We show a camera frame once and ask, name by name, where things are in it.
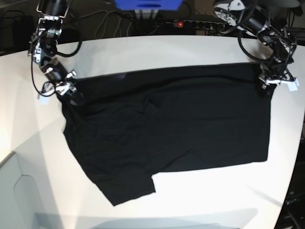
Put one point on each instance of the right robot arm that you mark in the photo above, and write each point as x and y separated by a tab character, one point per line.
43	51

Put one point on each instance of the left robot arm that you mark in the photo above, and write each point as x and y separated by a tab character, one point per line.
248	17

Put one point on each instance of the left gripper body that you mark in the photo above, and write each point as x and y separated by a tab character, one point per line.
284	79

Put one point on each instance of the black power strip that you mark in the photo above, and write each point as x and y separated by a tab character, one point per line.
196	25

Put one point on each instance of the blue plastic box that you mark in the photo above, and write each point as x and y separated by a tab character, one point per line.
148	4

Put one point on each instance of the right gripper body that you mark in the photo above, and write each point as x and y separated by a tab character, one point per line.
67	86

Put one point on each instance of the black T-shirt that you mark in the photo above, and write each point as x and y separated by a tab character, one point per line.
133	126

